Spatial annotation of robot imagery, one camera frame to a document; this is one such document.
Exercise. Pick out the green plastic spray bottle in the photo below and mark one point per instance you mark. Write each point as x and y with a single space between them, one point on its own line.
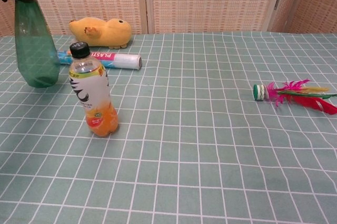
35 50

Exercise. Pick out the orange drink bottle black cap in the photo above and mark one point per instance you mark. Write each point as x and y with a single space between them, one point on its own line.
92 95

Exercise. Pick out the yellow plush duck toy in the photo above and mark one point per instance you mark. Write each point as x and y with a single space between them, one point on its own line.
110 33

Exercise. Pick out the plastic wrap roll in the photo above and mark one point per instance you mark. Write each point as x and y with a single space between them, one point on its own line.
123 61

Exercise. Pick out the green checked tablecloth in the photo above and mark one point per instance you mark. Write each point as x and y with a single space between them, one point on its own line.
189 142

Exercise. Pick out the metal screen hinge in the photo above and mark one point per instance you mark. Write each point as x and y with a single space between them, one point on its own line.
276 3

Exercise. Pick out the colourful feather shuttlecock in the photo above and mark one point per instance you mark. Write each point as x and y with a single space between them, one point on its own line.
295 95

